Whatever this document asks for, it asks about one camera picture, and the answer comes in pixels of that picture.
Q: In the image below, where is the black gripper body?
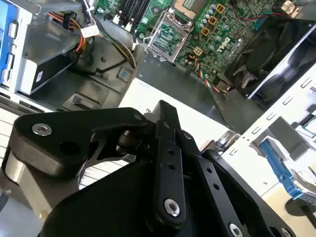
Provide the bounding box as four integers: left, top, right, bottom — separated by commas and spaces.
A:
40, 161, 219, 237

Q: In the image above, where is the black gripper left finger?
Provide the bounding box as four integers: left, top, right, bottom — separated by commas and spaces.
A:
8, 100, 187, 229

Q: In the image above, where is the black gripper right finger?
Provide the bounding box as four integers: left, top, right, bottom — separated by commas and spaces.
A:
176, 130, 301, 237

